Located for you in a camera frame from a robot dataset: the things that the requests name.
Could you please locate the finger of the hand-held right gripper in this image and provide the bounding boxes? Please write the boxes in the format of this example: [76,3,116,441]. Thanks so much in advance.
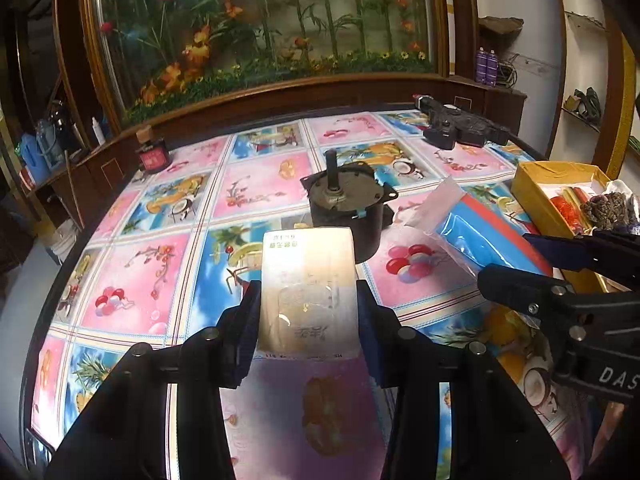
[522,227,640,273]
[476,262,640,361]

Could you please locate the dark wooden cabinet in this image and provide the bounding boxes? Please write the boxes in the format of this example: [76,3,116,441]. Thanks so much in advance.
[447,74,528,133]

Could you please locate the white bucket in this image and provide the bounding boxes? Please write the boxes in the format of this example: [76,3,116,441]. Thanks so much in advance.
[50,220,83,263]

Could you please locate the red ink bottle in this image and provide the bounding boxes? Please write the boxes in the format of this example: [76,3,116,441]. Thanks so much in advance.
[135,127,173,175]

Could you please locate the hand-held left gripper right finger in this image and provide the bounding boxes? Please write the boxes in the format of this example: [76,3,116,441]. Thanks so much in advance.
[354,279,571,480]

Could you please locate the artificial flower display case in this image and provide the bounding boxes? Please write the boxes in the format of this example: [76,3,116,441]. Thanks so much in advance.
[82,0,448,126]

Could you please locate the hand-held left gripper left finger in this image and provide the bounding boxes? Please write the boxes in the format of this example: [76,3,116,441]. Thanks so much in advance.
[45,280,263,480]

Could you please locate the yellow-edged white box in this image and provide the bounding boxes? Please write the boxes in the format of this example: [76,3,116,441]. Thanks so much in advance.
[510,160,640,293]

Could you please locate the blue and red sheet pack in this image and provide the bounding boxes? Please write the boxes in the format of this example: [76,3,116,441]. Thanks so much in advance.
[402,177,556,281]

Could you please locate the white tissue packet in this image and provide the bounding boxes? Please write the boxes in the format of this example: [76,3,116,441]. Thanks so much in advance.
[255,226,362,361]

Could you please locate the bundle of black straps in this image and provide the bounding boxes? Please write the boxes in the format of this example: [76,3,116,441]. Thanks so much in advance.
[570,87,603,121]

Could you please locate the wire basket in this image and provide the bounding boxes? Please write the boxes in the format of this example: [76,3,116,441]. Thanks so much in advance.
[497,57,521,88]

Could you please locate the grey-brown knit cloth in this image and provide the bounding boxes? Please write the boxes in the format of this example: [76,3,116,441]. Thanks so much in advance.
[585,190,638,233]

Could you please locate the black electric motor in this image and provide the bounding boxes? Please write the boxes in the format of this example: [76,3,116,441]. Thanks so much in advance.
[300,150,400,263]

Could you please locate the blue plastic jug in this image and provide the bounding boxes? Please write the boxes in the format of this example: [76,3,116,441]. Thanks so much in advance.
[17,120,58,183]

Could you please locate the black plastic toy gun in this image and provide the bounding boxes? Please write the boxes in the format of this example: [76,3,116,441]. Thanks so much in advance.
[412,94,521,150]

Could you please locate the orange-red plastic bag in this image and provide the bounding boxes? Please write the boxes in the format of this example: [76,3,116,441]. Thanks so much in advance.
[550,195,576,226]

